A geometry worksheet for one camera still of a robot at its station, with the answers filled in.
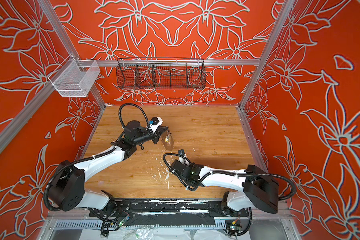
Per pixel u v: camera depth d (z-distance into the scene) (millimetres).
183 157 711
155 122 658
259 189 420
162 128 730
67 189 425
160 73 985
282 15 727
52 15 726
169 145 796
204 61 899
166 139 796
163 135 759
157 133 707
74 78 917
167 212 728
